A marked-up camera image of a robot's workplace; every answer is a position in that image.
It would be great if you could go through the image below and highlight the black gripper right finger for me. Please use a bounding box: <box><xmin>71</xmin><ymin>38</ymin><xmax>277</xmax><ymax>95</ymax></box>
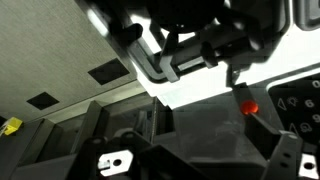
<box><xmin>245</xmin><ymin>113</ymin><xmax>303</xmax><ymax>180</ymax></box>

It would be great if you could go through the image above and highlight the small red top button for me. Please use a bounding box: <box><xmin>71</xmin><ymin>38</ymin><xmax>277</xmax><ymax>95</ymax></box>
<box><xmin>240</xmin><ymin>100</ymin><xmax>259</xmax><ymax>115</ymax></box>

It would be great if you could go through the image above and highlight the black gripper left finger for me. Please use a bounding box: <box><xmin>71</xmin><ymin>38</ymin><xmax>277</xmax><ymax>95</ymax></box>
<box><xmin>68</xmin><ymin>101</ymin><xmax>109</xmax><ymax>180</ymax></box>

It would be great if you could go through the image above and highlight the yellow tag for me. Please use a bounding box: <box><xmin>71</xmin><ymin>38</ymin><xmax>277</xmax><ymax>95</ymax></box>
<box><xmin>0</xmin><ymin>117</ymin><xmax>23</xmax><ymax>136</ymax></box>

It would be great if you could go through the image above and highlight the grey toy stove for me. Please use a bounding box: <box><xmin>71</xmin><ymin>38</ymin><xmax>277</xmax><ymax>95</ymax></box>
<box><xmin>0</xmin><ymin>0</ymin><xmax>320</xmax><ymax>180</ymax></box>

